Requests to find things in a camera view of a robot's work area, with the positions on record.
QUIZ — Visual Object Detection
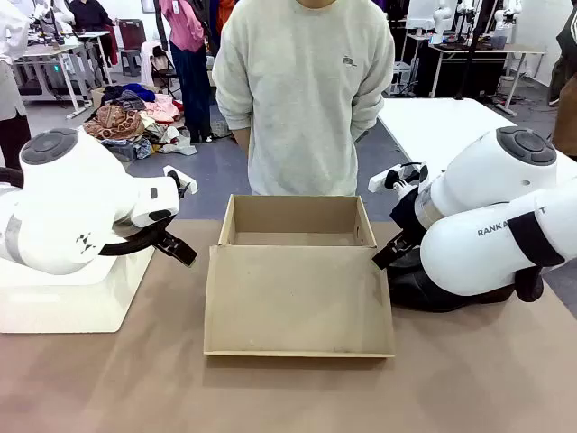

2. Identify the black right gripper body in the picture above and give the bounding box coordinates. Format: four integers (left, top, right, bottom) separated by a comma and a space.
389, 186, 426, 241

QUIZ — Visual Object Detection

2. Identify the person's right forearm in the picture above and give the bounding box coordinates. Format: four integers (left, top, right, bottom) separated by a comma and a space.
234, 128, 252, 161

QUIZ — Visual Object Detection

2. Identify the brown cardboard shoe box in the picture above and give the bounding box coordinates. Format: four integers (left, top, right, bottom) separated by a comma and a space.
202, 193, 397, 359

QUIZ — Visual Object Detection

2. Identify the white plastic storage box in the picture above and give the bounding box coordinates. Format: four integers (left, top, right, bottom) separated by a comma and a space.
0, 246, 156, 335

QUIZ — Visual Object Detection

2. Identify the white side table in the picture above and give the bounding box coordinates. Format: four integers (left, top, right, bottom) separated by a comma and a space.
377, 97, 577, 181

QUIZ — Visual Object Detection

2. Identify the pile of colourful clothes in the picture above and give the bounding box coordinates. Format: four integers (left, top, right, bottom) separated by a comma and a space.
82, 82, 199, 161

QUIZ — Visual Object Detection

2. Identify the person in grey sweatshirt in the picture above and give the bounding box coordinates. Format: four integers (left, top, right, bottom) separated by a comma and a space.
211, 0, 398, 198

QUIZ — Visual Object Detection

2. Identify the black vertical pole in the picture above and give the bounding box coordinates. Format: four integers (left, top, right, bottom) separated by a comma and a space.
453, 0, 484, 101

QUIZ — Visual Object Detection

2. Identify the long background workbench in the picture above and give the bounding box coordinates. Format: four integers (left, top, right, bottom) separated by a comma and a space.
426, 41, 547, 116

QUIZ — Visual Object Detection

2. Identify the white garment on chair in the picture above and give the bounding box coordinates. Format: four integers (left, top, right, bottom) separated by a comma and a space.
141, 40, 178, 94

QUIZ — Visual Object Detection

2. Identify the mannequin in pink shirt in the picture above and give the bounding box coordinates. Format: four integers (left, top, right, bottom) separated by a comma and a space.
158, 0, 214, 144

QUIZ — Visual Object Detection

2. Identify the dark brown chair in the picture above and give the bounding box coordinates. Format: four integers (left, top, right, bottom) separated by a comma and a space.
117, 17, 146, 77

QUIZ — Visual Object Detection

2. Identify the white background desk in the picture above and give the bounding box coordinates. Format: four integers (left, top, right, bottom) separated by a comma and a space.
12, 30, 113, 121

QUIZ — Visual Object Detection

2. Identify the bystander in white coat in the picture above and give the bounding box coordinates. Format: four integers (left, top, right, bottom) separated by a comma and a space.
0, 0, 33, 171

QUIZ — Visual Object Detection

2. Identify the bystander in black top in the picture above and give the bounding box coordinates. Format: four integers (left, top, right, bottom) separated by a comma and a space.
68, 0, 119, 67

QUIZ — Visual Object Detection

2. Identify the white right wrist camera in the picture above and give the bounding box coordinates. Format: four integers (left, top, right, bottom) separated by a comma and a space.
368, 161, 430, 195

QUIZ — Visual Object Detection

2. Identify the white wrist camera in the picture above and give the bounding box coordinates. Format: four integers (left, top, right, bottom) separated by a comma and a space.
368, 161, 430, 195
162, 164, 198, 196

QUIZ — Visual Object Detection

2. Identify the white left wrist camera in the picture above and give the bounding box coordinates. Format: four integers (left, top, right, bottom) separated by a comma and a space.
162, 164, 198, 196

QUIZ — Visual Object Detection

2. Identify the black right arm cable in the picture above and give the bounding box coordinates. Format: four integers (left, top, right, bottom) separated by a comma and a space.
508, 209, 567, 304

